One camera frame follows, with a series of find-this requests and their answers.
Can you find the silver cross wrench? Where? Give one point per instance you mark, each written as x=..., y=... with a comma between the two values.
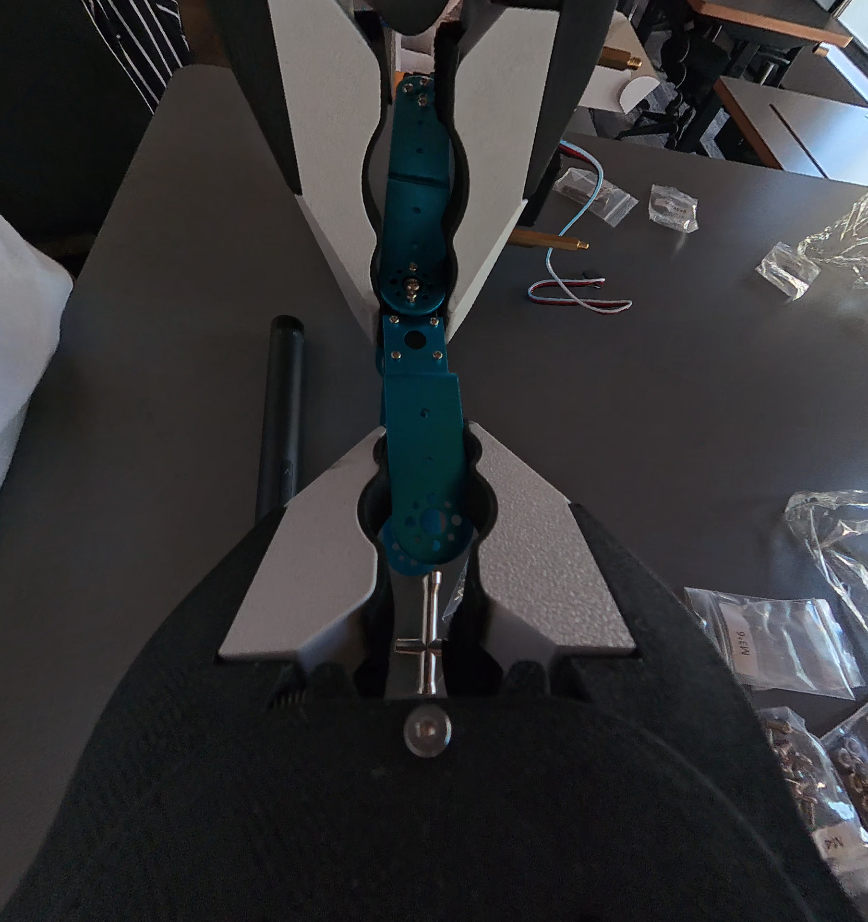
x=423, y=645

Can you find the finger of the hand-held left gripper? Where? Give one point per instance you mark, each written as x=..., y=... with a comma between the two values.
x=326, y=108
x=506, y=108

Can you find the clear zip bag of screws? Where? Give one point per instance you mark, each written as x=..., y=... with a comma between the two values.
x=808, y=792

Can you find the small clear labelled zip bag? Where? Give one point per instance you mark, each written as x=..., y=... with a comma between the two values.
x=454, y=598

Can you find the wood-edged desk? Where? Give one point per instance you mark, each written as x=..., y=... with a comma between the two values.
x=765, y=18
x=823, y=129

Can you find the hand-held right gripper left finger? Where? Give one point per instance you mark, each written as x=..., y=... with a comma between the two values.
x=297, y=576

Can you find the dark grey desk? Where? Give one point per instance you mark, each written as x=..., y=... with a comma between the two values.
x=621, y=432

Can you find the crumpled clear plastic wrap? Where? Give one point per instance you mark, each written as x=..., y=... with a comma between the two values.
x=852, y=562
x=859, y=245

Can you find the person's white shirt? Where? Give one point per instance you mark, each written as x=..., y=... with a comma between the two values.
x=9, y=360

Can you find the black electric screwdriver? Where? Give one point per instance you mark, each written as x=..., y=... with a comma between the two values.
x=279, y=432

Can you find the clear zip bag of nuts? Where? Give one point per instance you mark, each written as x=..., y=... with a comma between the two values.
x=866, y=763

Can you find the black white striped cloth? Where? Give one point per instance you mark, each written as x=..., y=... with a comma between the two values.
x=139, y=43

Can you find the blue metal toy robot arm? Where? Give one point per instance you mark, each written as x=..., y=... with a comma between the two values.
x=419, y=432

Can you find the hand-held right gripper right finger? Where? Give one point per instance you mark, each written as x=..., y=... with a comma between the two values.
x=549, y=576

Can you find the white card insert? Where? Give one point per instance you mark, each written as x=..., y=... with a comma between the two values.
x=599, y=90

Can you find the large clear labelled zip bag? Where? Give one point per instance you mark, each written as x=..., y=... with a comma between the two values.
x=779, y=634

